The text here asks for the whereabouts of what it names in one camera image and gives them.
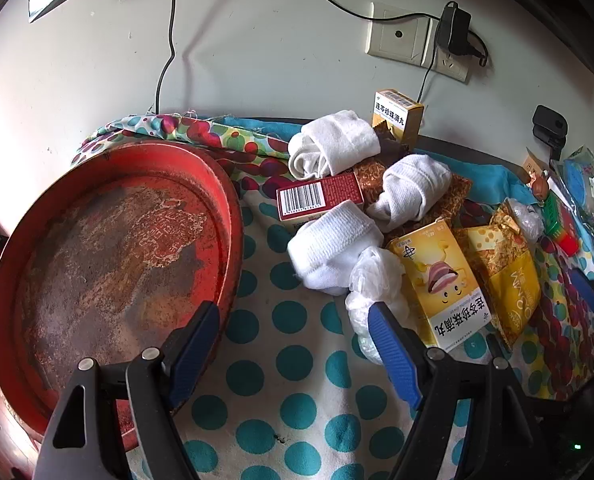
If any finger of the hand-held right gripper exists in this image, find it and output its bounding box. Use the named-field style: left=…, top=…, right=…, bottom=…
left=567, top=265, right=594, bottom=326

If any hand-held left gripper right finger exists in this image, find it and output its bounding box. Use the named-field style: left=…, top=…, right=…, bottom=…
left=368, top=301, right=568, bottom=480

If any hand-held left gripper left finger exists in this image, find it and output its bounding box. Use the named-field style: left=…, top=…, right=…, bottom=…
left=32, top=301, right=221, bottom=480

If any large clear plastic bag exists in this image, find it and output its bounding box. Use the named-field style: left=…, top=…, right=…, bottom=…
left=345, top=246, right=420, bottom=366

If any small clear plastic bag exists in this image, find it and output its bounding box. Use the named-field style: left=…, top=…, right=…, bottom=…
left=507, top=197, right=545, bottom=241

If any white sock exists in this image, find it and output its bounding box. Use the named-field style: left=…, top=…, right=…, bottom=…
left=288, top=109, right=382, bottom=181
left=287, top=200, right=385, bottom=296
left=367, top=154, right=452, bottom=233

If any round red metal tray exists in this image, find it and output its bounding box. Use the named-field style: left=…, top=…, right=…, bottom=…
left=0, top=141, right=244, bottom=453

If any green and red box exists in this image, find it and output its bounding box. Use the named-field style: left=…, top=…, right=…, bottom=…
left=542, top=192, right=582, bottom=256

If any yellow snack packet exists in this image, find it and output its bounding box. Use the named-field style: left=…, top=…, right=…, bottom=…
left=452, top=205, right=542, bottom=351

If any yellow cartoon medicine box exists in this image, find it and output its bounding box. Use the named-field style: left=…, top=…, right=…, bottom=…
left=387, top=217, right=492, bottom=348

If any polka dot cloth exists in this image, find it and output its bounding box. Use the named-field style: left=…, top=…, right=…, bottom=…
left=74, top=112, right=594, bottom=480

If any clear bag with blue item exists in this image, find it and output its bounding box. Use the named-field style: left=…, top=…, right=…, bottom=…
left=552, top=146, right=594, bottom=261

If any cardboard tag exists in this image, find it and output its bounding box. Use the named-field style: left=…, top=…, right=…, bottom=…
left=522, top=147, right=552, bottom=176

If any blue towel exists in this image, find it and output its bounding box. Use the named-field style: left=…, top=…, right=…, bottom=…
left=207, top=116, right=535, bottom=206

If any brown snack packet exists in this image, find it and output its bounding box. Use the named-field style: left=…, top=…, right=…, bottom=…
left=352, top=127, right=472, bottom=233

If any small red cardboard box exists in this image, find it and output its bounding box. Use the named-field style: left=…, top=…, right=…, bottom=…
left=276, top=171, right=365, bottom=235

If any black clamp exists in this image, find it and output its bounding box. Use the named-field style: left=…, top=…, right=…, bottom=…
left=533, top=105, right=570, bottom=161

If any tall yellow medicine box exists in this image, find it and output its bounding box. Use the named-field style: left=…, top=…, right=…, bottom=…
left=370, top=88, right=425, bottom=148

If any white power outlet plate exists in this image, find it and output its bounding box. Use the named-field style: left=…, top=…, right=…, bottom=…
left=429, top=17, right=470, bottom=83

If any black power adapter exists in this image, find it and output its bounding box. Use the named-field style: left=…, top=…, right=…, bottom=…
left=436, top=2, right=472, bottom=56

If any brown keychain figure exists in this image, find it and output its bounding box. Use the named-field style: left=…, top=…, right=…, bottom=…
left=527, top=170, right=552, bottom=206

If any thin black adapter cable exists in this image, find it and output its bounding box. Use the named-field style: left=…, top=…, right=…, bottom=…
left=416, top=52, right=440, bottom=106

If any white wall socket plate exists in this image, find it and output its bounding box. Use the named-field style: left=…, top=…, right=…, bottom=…
left=366, top=1, right=434, bottom=67

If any long black hanging cable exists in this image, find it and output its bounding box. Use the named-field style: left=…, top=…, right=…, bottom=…
left=149, top=0, right=200, bottom=113

